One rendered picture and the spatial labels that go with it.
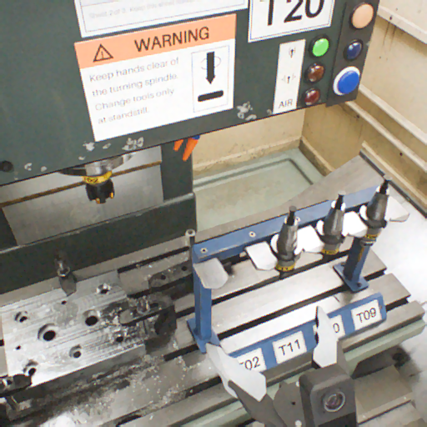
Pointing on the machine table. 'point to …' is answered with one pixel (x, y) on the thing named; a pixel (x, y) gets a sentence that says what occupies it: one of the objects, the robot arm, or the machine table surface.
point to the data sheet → (143, 12)
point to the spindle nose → (97, 167)
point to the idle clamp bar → (183, 272)
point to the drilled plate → (86, 368)
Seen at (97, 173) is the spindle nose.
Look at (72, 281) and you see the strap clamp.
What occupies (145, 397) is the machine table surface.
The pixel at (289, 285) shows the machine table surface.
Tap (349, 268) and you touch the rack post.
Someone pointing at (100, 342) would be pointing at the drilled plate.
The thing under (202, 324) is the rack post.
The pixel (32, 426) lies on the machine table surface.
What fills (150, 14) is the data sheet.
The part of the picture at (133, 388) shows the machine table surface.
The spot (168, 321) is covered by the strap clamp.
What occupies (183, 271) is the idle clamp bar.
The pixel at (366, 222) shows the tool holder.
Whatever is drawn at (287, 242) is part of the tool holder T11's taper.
